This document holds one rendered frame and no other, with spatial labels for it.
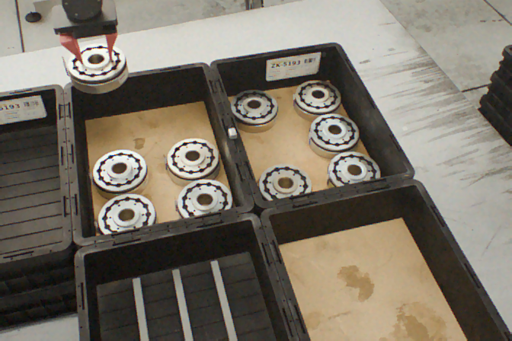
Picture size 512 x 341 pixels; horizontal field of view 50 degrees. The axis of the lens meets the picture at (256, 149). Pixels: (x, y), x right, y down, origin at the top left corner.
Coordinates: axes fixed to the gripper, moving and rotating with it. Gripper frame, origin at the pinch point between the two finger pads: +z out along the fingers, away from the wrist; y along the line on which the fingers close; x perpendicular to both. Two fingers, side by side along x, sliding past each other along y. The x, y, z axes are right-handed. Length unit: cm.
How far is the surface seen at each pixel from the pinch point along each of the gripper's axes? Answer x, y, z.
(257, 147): -8.4, 27.9, 23.2
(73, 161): -11.1, -7.6, 14.1
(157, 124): 3.1, 8.7, 22.8
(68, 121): -1.9, -7.6, 12.6
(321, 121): -7.1, 42.4, 20.5
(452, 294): -50, 50, 21
